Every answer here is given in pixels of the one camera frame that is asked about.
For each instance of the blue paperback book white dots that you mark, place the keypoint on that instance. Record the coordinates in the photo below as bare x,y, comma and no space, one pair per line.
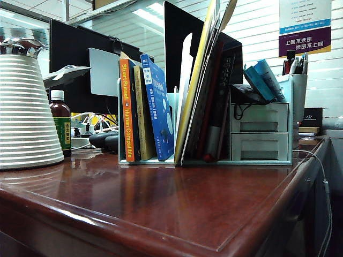
158,107

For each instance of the yellow paperback book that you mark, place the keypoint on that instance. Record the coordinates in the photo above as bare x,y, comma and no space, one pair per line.
143,120

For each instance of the orange Human Compatible book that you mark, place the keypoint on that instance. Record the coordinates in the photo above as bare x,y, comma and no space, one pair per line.
128,120

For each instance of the dark red tall book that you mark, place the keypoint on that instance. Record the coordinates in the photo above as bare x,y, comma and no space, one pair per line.
211,93

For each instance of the large yellow folder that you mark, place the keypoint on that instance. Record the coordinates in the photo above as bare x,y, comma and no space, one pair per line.
189,107

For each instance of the pale green desk organizer shelf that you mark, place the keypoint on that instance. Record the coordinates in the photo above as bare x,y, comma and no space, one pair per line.
171,158

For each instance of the grey magazine stack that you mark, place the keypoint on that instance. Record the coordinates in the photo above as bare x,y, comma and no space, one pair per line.
203,101

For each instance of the yellow box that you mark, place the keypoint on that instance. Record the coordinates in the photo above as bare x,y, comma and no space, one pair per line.
111,117

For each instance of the white curved divider panel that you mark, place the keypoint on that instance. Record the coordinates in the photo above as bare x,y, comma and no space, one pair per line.
186,67

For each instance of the black rounded device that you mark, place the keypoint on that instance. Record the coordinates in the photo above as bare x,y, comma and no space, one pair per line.
103,139

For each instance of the pale green organizer drawer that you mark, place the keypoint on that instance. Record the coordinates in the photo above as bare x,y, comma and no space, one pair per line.
257,112
257,139

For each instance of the light grey rectangular panel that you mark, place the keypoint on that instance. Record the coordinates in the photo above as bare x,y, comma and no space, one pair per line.
103,72

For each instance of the white power strip with plugs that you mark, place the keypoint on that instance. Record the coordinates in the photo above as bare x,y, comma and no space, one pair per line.
80,140

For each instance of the blue thin booklet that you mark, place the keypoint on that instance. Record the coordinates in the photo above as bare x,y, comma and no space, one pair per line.
257,83

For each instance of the light blue printed booklet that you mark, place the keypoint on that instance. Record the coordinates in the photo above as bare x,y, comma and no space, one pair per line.
269,77

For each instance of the brown bottle green label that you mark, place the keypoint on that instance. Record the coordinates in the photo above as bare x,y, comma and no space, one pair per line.
60,112

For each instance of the grey model aircraft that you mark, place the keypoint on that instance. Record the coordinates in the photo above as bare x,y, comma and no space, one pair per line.
67,72

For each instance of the black computer monitor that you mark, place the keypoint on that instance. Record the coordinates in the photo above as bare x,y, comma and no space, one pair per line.
69,48

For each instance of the white pen holder cup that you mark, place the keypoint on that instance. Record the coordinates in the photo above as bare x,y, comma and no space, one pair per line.
299,93

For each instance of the tan flat box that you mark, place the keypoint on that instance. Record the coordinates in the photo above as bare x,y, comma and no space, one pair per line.
308,129

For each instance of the brown cardboard box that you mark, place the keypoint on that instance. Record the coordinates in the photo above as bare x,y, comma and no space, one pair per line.
110,4

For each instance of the black box with white logo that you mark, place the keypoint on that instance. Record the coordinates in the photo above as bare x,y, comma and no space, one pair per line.
312,117

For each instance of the white pen bundle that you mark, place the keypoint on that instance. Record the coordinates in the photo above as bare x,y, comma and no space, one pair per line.
300,65

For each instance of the white ribbed cone lamp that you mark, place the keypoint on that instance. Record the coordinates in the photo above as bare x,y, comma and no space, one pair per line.
26,107

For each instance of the blue purple wall poster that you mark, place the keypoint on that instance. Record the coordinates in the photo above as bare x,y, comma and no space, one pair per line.
304,40

